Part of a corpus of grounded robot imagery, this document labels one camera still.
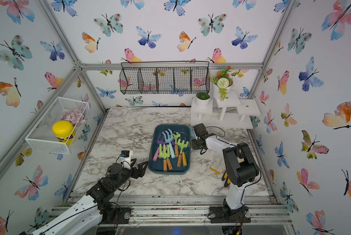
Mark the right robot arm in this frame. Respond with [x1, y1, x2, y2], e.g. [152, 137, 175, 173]
[192, 123, 261, 223]

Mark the white pot with flowers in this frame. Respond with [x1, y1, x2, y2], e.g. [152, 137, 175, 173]
[211, 66, 236, 101]

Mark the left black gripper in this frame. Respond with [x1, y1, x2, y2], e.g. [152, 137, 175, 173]
[111, 158, 148, 193]

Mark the black wire wall basket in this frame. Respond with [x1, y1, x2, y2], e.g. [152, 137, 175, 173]
[119, 60, 210, 97]

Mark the green rake wooden handle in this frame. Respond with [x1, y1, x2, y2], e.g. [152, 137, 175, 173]
[173, 132, 181, 157]
[177, 139, 189, 167]

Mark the pink flower bunch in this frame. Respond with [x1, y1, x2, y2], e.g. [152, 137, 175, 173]
[61, 109, 86, 126]

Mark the teal rake yellow handle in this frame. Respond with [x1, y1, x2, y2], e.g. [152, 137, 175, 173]
[177, 139, 189, 167]

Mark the teal plastic storage box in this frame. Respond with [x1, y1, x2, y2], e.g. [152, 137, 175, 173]
[148, 124, 191, 175]

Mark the white tiered plant stand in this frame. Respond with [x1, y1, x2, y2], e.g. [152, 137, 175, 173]
[191, 90, 261, 129]

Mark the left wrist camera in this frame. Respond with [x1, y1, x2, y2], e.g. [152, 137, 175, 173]
[118, 150, 132, 169]

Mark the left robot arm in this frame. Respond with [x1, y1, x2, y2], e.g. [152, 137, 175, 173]
[31, 161, 148, 235]

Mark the small white pot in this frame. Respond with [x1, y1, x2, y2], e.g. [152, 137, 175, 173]
[196, 92, 210, 108]

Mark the yellow lidded jar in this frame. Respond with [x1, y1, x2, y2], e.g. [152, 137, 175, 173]
[52, 120, 75, 146]

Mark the light blue fork rake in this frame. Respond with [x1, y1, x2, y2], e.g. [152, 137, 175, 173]
[162, 129, 175, 159]

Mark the white mesh wall basket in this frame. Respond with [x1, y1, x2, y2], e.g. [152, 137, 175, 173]
[25, 97, 90, 155]

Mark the purple fork pink handle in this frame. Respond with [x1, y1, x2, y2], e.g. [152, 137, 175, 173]
[152, 134, 166, 162]

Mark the yellow black work glove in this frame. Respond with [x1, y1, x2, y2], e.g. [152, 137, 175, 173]
[221, 171, 231, 188]

